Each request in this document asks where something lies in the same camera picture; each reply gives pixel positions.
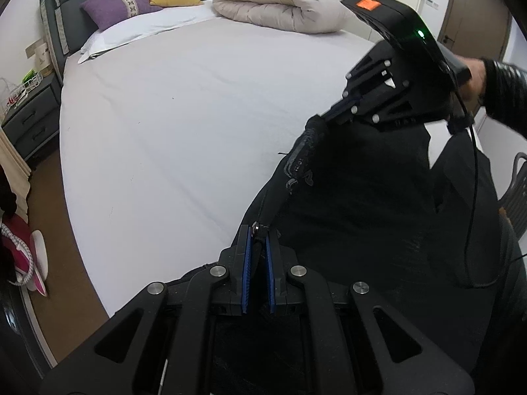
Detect white bed mattress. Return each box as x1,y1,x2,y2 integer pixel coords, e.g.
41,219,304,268
59,1,458,318

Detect black hanging garment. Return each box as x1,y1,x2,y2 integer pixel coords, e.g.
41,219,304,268
0,166,18,229

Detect beige curtain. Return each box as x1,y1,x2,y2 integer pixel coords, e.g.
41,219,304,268
0,129,31,222

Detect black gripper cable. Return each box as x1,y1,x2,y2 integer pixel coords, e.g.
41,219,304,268
446,86,527,289

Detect black denim pants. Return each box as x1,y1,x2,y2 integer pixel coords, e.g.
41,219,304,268
243,123,526,393

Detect rolled beige duvet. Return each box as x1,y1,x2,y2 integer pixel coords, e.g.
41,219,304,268
212,0,351,34

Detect purple pillow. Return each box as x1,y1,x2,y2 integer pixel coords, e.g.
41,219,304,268
80,0,162,31

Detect brown wooden door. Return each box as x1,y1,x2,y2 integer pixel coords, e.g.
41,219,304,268
438,0,512,60

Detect white flat pillow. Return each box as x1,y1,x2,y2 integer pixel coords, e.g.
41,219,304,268
78,0,219,64

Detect person's right hand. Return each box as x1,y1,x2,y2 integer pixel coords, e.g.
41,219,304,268
457,55,486,102

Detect dark grey nightstand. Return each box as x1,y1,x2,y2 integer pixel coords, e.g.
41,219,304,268
2,74,62,170

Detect black sleeved right forearm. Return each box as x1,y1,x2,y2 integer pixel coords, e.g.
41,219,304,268
482,59,527,137

